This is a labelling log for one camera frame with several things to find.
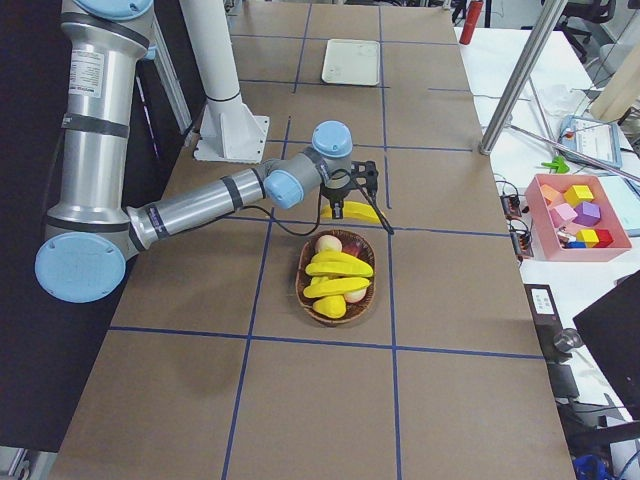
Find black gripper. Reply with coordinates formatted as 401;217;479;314
321;170;353;219

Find yellow banana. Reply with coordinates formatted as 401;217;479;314
303;277;370;299
321;201;380;224
305;251;374;278

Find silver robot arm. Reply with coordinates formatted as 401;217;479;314
35;1;352;303

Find brown wicker basket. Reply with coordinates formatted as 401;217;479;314
295;229;376;326

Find white rectangular plate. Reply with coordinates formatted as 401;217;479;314
321;39;381;87

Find pale peach fruit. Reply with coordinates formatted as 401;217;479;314
314;234;343;253

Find circuit board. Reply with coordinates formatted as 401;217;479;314
500;194;522;220

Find pink plastic box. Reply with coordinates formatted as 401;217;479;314
525;174;632;262

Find orange cube block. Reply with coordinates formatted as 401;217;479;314
540;184;563;207

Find pink cube block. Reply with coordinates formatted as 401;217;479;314
549;203;577;228

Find green plastic clip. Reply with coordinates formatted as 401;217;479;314
541;155;571;174

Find yellow cube block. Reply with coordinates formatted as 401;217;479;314
563;184;594;207

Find purple cube block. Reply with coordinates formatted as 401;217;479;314
573;202;601;227

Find red cube block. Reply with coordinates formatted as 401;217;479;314
594;229;614;248

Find blue teach pendant tablet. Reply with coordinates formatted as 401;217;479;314
559;115;622;168

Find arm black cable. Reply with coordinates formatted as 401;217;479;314
238;168;396;237

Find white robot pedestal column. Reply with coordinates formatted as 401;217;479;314
180;0;270;164

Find silver aluminium frame post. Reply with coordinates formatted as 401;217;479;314
479;0;568;156

